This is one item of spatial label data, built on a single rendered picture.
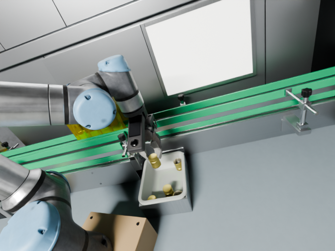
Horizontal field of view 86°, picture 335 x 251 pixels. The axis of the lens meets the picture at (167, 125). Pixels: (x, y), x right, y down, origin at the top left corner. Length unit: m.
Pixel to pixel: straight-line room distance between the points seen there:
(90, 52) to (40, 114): 0.57
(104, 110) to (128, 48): 0.53
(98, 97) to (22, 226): 0.32
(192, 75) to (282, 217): 0.62
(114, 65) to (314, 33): 0.83
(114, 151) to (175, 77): 0.42
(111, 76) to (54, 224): 0.36
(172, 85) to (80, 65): 0.43
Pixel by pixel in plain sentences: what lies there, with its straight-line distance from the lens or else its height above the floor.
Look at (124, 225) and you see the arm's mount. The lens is 0.64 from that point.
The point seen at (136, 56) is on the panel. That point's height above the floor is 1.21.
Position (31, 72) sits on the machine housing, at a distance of 1.10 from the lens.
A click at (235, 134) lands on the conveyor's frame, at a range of 0.83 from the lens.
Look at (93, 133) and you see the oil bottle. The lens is 0.90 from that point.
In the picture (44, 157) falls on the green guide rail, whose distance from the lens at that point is 1.07.
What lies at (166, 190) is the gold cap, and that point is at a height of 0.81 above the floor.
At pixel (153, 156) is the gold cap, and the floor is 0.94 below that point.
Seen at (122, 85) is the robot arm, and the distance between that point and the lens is 0.50.
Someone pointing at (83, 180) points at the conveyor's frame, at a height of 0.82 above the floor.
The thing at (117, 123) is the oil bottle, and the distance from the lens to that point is 0.83.
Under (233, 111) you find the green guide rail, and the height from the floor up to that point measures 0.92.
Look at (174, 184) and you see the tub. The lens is 0.75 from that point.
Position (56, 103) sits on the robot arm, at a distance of 0.36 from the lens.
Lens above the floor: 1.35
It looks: 32 degrees down
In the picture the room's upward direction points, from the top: 20 degrees counter-clockwise
